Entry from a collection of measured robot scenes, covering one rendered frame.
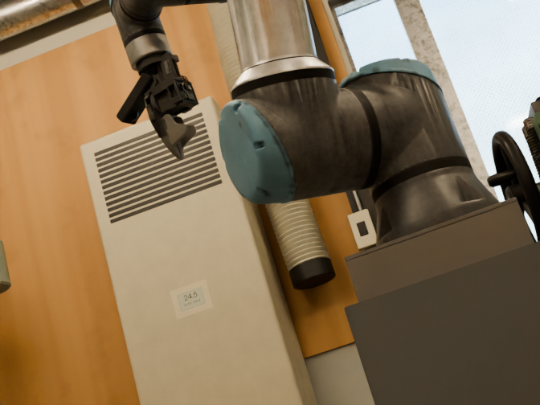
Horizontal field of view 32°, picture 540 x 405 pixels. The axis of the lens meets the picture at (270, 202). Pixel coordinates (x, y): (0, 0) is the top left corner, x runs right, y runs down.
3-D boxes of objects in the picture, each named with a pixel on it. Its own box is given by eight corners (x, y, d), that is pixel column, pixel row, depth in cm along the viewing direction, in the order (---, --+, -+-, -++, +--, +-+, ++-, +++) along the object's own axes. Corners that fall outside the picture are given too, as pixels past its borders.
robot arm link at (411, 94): (489, 150, 132) (447, 45, 138) (386, 166, 126) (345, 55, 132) (440, 194, 146) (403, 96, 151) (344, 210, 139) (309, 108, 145)
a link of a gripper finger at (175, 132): (190, 147, 185) (176, 106, 187) (167, 160, 187) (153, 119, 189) (198, 149, 187) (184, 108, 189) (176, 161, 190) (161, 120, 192)
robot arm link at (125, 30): (110, -19, 190) (103, 7, 199) (129, 35, 188) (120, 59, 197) (153, -25, 194) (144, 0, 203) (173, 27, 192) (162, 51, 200)
